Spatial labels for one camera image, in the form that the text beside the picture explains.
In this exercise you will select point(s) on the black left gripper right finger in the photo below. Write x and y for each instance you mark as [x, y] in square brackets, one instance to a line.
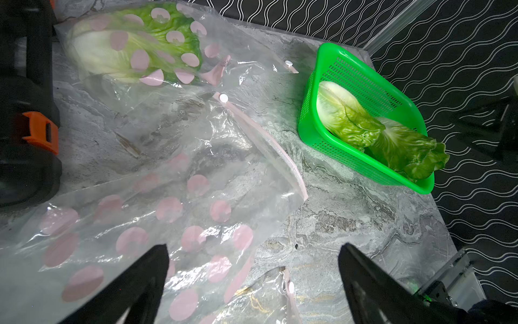
[375, 297]

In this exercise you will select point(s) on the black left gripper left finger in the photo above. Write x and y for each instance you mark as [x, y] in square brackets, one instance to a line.
[135, 294]

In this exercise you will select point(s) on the zip-top bag with cabbage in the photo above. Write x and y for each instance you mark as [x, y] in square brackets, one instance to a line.
[225, 190]
[270, 299]
[229, 55]

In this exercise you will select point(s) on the chinese cabbage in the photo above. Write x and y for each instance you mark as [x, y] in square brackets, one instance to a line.
[153, 44]
[343, 116]
[407, 152]

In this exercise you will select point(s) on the black tool case orange latches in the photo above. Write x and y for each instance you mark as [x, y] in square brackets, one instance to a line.
[30, 121]

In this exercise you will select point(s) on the green perforated plastic basket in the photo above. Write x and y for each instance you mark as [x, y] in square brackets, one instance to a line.
[377, 96]

